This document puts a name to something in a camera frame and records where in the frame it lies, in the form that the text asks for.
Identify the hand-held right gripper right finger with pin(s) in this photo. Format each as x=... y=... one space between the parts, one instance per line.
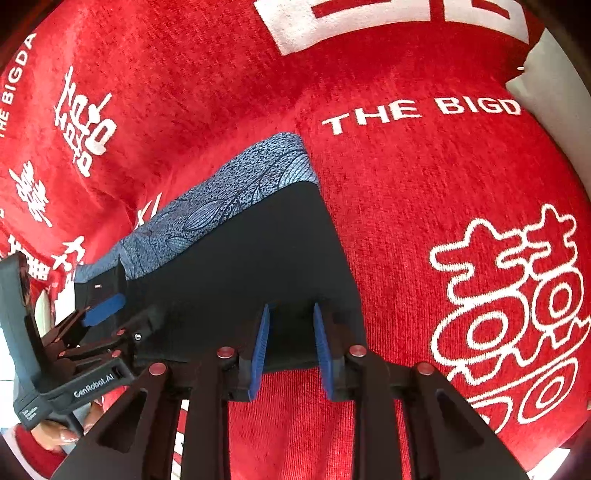
x=323 y=355

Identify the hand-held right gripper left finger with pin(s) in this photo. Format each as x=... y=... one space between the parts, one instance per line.
x=259 y=350

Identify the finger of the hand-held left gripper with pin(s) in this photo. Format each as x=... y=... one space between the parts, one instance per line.
x=138 y=333
x=106 y=309

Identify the black pants with blue trim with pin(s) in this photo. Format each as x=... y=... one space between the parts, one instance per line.
x=258 y=244

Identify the person's left hand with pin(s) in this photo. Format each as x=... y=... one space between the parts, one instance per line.
x=60 y=436

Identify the red printed blanket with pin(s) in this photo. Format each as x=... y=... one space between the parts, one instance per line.
x=415 y=207

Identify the pale green pillow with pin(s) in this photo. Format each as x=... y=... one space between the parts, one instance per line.
x=545 y=87

